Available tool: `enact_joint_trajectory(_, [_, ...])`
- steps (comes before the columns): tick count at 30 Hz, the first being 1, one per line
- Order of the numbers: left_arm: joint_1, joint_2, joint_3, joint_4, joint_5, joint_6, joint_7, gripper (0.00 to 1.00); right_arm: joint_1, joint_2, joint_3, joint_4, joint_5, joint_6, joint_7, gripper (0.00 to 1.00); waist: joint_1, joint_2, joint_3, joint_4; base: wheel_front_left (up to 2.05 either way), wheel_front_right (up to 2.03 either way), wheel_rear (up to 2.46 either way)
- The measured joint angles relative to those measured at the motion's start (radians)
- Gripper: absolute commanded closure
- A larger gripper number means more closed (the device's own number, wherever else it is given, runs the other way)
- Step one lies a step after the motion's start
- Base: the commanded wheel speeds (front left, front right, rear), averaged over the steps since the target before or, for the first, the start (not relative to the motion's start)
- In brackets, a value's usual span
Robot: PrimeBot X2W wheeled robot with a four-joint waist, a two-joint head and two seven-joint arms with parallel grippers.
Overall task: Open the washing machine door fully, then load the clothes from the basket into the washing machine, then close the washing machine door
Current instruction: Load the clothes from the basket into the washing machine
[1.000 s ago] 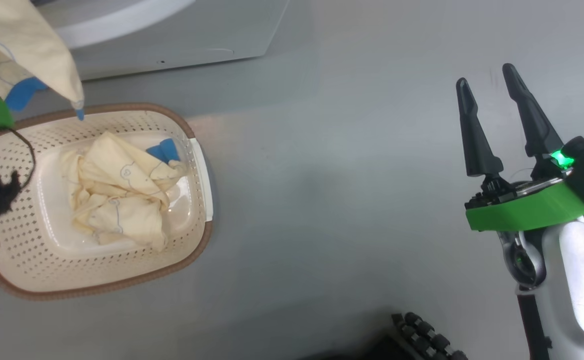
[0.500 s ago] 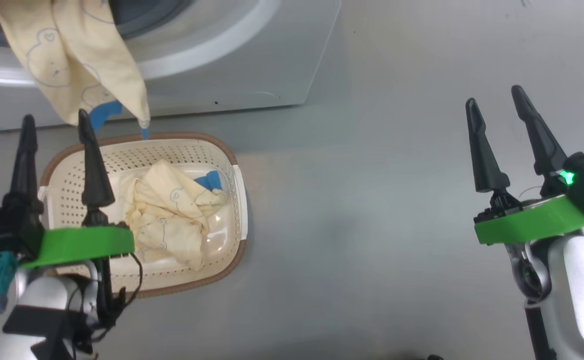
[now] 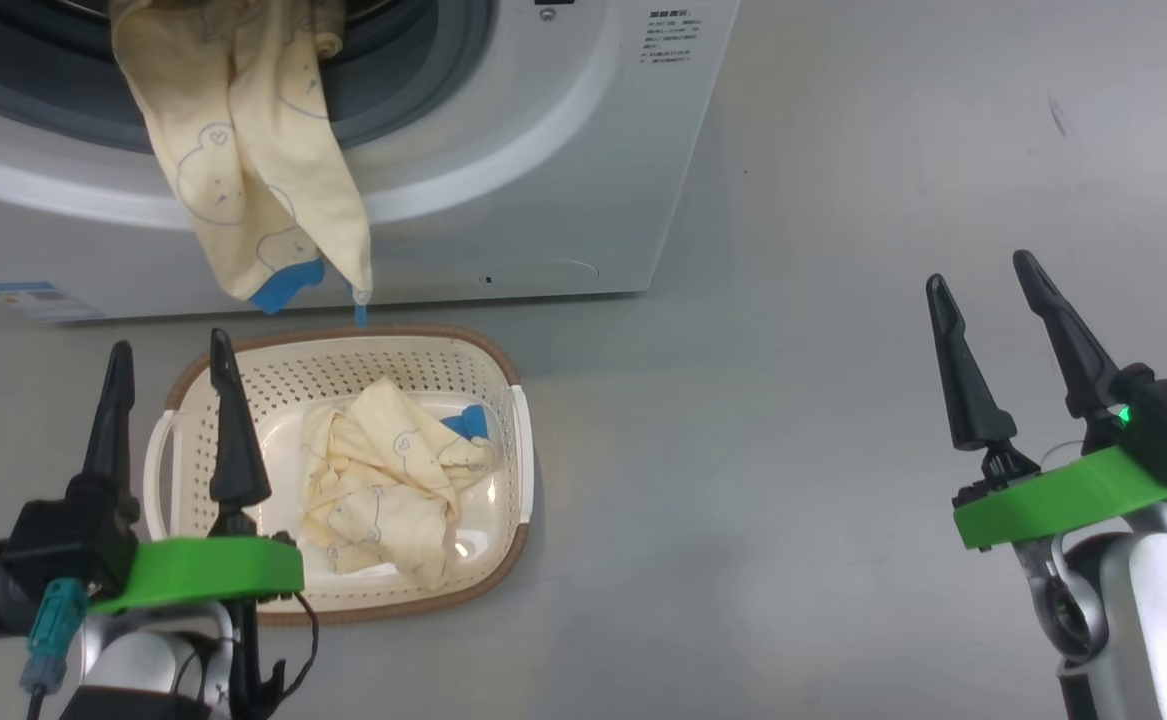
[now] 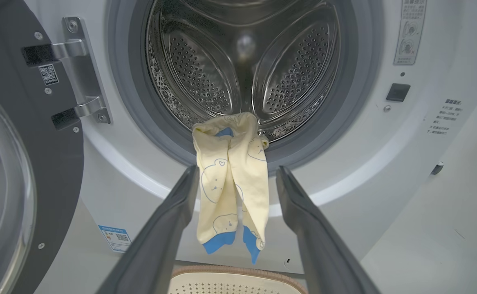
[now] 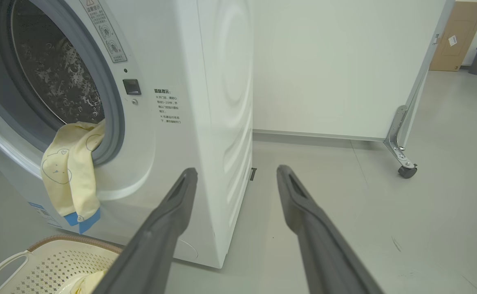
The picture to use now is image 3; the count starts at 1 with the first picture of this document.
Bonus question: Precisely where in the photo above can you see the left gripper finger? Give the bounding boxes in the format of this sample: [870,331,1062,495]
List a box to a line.
[81,340,141,521]
[208,328,273,539]

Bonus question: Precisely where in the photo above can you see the cream perforated laundry basket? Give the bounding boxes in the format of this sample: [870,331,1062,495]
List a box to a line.
[143,323,536,628]

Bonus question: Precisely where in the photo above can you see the white front-load washing machine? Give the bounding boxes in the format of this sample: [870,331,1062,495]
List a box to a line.
[0,0,742,323]

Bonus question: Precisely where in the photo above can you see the blue energy label sticker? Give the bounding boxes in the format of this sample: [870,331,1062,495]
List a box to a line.
[0,281,104,323]

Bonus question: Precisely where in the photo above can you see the right gripper green-band body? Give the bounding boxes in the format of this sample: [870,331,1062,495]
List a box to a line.
[951,445,1167,657]

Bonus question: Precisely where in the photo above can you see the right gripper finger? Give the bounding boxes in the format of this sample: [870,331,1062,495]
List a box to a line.
[925,274,1040,487]
[1013,250,1125,453]

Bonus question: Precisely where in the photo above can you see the left gripper green-band body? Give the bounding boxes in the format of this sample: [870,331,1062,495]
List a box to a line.
[88,537,306,701]

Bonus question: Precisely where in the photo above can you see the teal left camera connector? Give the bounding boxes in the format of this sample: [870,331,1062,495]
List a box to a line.
[21,578,89,696]

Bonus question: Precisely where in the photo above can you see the thin black left gripper cable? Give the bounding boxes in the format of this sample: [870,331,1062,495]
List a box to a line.
[243,590,320,716]

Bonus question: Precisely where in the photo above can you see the cream bear-print garment blue cuffs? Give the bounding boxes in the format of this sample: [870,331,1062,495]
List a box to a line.
[300,377,497,591]
[110,0,374,329]

